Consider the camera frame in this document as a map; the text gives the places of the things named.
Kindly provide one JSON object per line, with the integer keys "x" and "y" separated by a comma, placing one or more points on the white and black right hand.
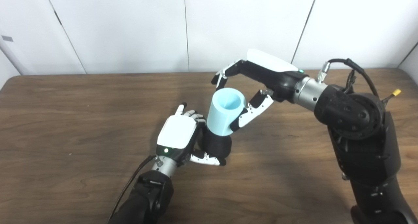
{"x": 274, "y": 75}

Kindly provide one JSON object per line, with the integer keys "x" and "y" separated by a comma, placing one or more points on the white and black left hand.
{"x": 176, "y": 134}

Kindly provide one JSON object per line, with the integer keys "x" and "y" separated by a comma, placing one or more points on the black funnel-shaped nozzle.
{"x": 217, "y": 145}

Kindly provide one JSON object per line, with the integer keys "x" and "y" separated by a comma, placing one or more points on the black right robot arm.
{"x": 362, "y": 136}

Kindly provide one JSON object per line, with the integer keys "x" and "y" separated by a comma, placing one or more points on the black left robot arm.
{"x": 145, "y": 196}

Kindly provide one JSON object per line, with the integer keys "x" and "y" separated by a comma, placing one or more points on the small grey wall label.
{"x": 7, "y": 38}

